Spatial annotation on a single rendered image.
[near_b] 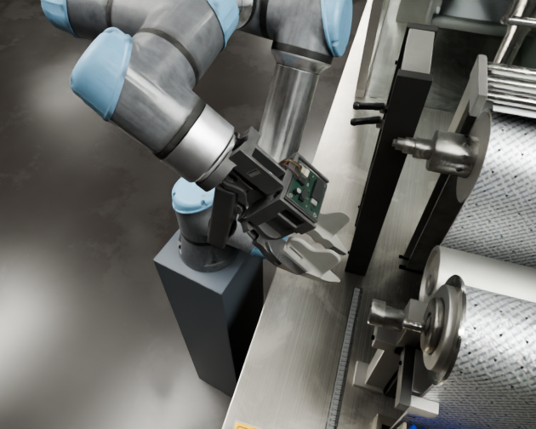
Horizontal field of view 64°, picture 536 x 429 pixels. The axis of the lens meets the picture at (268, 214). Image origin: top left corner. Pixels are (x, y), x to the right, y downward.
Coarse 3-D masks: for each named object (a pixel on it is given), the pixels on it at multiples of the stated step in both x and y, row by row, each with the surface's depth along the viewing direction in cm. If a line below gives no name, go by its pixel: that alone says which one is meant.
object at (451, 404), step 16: (432, 384) 58; (432, 400) 61; (448, 400) 59; (464, 400) 58; (480, 400) 56; (416, 416) 68; (448, 416) 64; (464, 416) 62; (480, 416) 60; (496, 416) 59; (512, 416) 57; (528, 416) 56
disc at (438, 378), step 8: (448, 280) 60; (456, 280) 57; (456, 288) 56; (464, 288) 53; (464, 296) 52; (464, 304) 52; (464, 312) 51; (464, 320) 51; (456, 328) 52; (464, 328) 50; (456, 336) 51; (456, 344) 50; (456, 352) 50; (448, 360) 52; (448, 368) 51; (432, 376) 57; (440, 376) 54; (440, 384) 54
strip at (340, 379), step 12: (360, 288) 101; (360, 300) 99; (348, 324) 95; (348, 336) 93; (348, 348) 92; (348, 360) 90; (336, 372) 88; (336, 384) 87; (336, 396) 85; (336, 408) 84; (336, 420) 83
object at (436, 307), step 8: (432, 304) 58; (440, 304) 56; (432, 312) 57; (440, 312) 55; (424, 320) 60; (432, 320) 56; (440, 320) 54; (432, 328) 55; (440, 328) 54; (424, 336) 58; (432, 336) 54; (440, 336) 54; (424, 344) 57; (432, 344) 55; (432, 352) 56
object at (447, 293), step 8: (440, 288) 60; (448, 288) 56; (440, 296) 59; (448, 296) 55; (456, 296) 54; (448, 304) 54; (456, 304) 53; (448, 312) 53; (456, 312) 53; (448, 320) 52; (456, 320) 52; (448, 328) 52; (448, 336) 52; (440, 344) 53; (448, 344) 52; (424, 352) 60; (440, 352) 53; (448, 352) 52; (424, 360) 59; (432, 360) 55; (440, 360) 53; (432, 368) 55; (440, 368) 54
